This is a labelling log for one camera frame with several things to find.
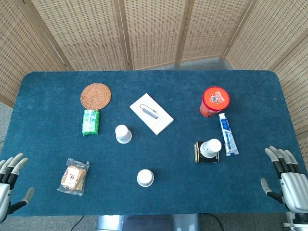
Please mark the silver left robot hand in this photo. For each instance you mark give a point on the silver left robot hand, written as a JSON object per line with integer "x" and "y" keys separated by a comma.
{"x": 3, "y": 192}

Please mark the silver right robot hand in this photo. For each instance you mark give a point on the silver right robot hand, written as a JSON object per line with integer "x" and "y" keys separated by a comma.
{"x": 294, "y": 190}

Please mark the white cup green flower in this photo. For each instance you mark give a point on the white cup green flower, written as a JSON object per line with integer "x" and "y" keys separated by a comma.
{"x": 210, "y": 148}
{"x": 145, "y": 178}

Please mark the white cup blue flower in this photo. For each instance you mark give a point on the white cup blue flower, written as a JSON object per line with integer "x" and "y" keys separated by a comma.
{"x": 123, "y": 134}

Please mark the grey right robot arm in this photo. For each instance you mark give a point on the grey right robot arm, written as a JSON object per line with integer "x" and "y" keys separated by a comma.
{"x": 299, "y": 220}

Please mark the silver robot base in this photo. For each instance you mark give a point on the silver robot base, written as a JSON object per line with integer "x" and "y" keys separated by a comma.
{"x": 146, "y": 222}

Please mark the bread in clear bag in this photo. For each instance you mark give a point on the bread in clear bag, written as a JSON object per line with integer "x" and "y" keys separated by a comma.
{"x": 73, "y": 178}

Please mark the white blue toothpaste tube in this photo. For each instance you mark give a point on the white blue toothpaste tube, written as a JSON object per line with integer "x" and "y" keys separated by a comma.
{"x": 227, "y": 134}

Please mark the black luncheon meat can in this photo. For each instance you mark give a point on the black luncheon meat can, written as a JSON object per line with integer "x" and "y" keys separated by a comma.
{"x": 197, "y": 154}

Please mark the green wet wipes pack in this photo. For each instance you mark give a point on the green wet wipes pack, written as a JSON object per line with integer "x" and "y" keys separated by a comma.
{"x": 91, "y": 122}

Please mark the red instant noodle tub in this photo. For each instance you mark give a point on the red instant noodle tub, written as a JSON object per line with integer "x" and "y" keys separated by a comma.
{"x": 215, "y": 99}

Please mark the round woven rattan coaster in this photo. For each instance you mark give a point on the round woven rattan coaster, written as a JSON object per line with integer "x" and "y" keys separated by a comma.
{"x": 95, "y": 96}

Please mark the white USB hub box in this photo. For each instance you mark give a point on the white USB hub box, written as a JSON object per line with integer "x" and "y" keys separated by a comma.
{"x": 151, "y": 114}

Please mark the woven bamboo folding screen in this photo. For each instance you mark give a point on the woven bamboo folding screen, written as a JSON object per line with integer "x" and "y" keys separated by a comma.
{"x": 84, "y": 29}

